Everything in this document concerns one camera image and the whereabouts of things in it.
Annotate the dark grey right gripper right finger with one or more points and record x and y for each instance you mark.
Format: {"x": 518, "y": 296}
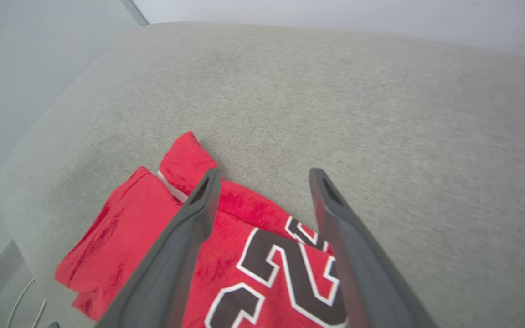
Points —
{"x": 362, "y": 273}

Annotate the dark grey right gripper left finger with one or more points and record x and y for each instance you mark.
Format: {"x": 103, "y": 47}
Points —
{"x": 176, "y": 264}

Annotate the red basketball jersey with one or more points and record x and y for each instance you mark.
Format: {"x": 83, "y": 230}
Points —
{"x": 126, "y": 237}

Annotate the grey fabric sofa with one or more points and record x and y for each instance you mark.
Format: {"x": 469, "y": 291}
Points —
{"x": 335, "y": 91}

